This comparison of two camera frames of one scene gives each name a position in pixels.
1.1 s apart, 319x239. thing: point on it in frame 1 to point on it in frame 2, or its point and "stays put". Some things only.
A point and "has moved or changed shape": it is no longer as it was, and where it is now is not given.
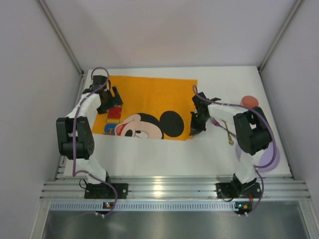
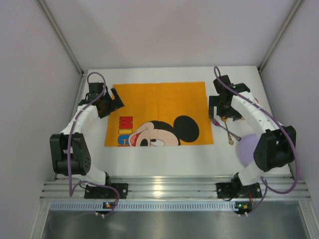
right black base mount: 229,190 stays put
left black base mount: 104,190 stays put
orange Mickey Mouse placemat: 152,107 has moved or changed shape
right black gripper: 198,122 to 220,109
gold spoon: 218,124 stays put
